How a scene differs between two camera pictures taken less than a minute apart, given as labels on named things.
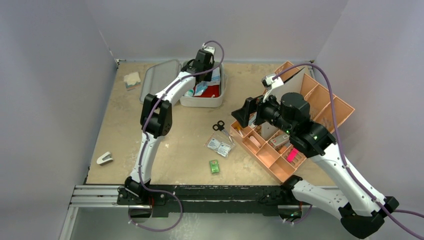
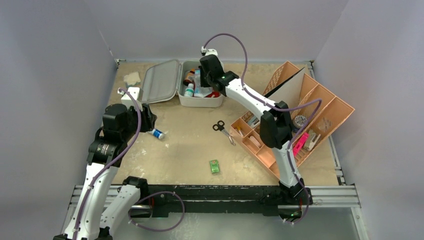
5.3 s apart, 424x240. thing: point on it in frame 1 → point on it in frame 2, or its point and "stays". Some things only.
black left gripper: x=207 y=78 → x=147 y=118
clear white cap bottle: x=189 y=93 stays
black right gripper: x=259 y=110 → x=208 y=78
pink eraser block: x=254 y=140 stays
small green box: x=214 y=166 stays
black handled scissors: x=220 y=126 stays
